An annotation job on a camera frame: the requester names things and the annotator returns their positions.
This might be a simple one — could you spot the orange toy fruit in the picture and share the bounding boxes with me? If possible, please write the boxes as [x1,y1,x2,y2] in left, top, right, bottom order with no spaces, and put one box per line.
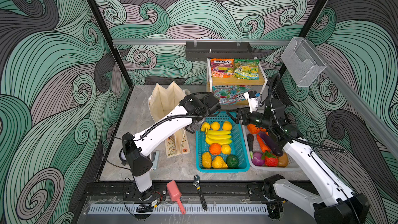
[209,143,222,156]

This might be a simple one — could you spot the cream floral grocery bag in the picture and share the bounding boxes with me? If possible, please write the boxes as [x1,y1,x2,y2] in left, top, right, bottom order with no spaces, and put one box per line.
[148,81,190,158]

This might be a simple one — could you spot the orange toy pumpkin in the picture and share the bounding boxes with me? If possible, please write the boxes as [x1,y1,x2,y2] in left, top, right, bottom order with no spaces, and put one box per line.
[247,124,267,135]

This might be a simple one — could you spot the small yellow lemon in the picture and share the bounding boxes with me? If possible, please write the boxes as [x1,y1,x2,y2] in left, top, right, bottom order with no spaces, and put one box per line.
[201,122,211,132]

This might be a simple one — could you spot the black adjustable wrench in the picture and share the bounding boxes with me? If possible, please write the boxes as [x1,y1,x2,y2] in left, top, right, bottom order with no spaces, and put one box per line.
[193,175,208,211]

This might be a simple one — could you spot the red toy strawberry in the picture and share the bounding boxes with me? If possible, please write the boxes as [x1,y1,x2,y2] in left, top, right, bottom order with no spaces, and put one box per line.
[261,151,279,167]

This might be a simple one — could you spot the orange Fox's candy bag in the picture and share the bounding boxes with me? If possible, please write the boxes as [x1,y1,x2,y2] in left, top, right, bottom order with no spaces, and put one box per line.
[210,58,234,78]

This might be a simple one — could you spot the clear plastic wall bin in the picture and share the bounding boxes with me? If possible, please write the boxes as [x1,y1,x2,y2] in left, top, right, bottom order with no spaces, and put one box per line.
[281,37,326,88]

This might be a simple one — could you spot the mint berry candy bag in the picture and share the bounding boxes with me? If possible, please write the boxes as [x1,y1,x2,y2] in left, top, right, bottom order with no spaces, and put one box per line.
[212,86,237,105]

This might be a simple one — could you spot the yellow toy pear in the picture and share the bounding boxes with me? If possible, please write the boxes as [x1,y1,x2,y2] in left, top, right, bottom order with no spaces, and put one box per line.
[211,156,228,169]

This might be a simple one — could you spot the purple toy onion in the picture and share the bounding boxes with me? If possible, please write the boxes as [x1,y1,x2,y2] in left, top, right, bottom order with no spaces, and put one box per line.
[251,152,265,167]

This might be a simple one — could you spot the black wall shelf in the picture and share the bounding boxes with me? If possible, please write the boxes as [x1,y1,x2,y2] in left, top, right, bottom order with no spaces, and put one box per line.
[185,42,253,61]

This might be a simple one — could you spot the teal Fox's candy bag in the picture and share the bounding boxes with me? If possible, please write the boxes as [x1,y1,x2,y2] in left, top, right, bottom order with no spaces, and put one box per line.
[236,84,253,102]

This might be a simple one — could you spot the orange toy carrot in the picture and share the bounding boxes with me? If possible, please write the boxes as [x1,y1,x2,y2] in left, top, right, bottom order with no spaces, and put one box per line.
[257,134,271,153]

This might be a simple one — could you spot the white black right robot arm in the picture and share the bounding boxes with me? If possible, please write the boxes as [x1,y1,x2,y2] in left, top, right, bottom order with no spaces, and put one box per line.
[233,74,370,224]

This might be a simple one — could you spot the brown toy potato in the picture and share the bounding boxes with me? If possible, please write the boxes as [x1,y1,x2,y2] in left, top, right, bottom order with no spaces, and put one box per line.
[278,153,289,168]

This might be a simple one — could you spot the teal plastic basket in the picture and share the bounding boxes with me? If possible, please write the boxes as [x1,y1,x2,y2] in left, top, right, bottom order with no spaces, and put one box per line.
[195,111,249,174]

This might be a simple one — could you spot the white wooden two-tier shelf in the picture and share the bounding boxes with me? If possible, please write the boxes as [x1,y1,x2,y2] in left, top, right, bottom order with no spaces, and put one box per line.
[207,59,267,105]

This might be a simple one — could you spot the purple toy eggplant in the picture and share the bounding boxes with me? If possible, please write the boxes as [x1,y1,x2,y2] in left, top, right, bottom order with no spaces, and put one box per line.
[259,132,284,157]

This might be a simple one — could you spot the white plastic basket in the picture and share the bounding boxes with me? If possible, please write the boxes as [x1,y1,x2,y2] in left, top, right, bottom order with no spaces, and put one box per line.
[237,108,300,172]

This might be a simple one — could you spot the yellow toy potato fruit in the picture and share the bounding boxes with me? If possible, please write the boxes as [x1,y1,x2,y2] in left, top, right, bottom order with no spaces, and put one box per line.
[202,152,212,169]

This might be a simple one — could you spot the small yellow fruit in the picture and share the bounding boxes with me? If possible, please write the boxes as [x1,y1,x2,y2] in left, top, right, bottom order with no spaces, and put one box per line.
[221,144,232,155]

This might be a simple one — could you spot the yellow banana bunch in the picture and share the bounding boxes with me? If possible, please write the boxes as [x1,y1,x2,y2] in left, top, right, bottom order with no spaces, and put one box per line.
[205,130,232,145]

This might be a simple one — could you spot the green Fox's candy bag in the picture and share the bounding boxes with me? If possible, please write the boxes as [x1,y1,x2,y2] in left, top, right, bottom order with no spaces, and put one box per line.
[234,59,259,80]

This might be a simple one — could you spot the pink plastic scoop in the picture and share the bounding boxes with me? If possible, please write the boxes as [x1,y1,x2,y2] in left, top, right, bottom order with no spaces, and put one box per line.
[166,180,186,215]

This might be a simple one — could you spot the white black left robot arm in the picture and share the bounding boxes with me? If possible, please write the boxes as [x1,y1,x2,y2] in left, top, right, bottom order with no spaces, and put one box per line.
[121,92,221,200]

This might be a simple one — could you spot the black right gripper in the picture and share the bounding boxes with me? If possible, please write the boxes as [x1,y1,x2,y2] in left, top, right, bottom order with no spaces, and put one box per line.
[228,105,276,131]

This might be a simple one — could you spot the yellow orange round fruit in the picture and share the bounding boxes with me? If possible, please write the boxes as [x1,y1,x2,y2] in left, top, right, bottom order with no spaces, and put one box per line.
[222,121,233,131]

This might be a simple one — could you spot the white stapler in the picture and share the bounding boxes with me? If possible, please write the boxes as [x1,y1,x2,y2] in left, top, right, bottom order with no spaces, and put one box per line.
[150,150,160,171]

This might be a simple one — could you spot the white slotted cable duct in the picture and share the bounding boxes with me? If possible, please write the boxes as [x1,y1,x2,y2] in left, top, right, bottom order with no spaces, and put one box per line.
[87,203,268,215]

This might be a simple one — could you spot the green toy avocado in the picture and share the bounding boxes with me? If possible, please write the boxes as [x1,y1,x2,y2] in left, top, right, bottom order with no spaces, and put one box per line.
[226,155,239,169]

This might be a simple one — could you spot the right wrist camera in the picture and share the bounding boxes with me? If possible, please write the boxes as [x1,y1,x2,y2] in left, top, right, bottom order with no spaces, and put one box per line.
[244,91,261,113]

